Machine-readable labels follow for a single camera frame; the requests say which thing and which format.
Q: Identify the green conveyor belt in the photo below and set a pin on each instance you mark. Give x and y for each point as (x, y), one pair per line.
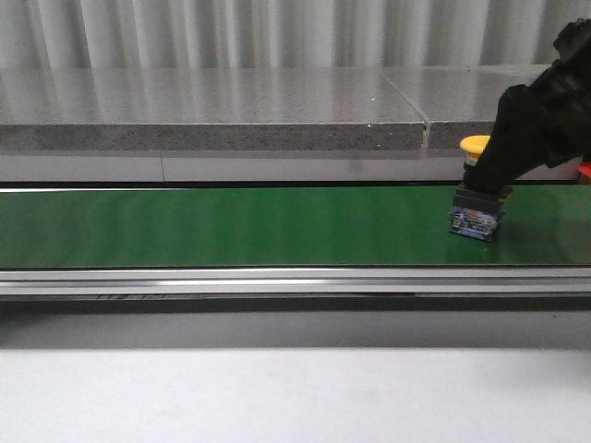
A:
(284, 226)

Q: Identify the white pleated curtain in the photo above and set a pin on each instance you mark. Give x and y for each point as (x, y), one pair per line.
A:
(245, 34)

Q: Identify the grey stone counter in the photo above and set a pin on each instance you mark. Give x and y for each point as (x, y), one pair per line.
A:
(171, 125)

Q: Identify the aluminium conveyor frame rail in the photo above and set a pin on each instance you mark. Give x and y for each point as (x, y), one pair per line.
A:
(308, 288)

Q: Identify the yellow mushroom push button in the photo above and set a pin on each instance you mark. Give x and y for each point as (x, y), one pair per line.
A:
(474, 214)

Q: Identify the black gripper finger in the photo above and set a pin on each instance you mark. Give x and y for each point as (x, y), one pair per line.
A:
(517, 142)

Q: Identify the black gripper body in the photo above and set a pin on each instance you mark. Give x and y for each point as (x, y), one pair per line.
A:
(560, 98)

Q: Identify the red plastic object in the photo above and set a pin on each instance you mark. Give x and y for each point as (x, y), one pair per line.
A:
(584, 173)

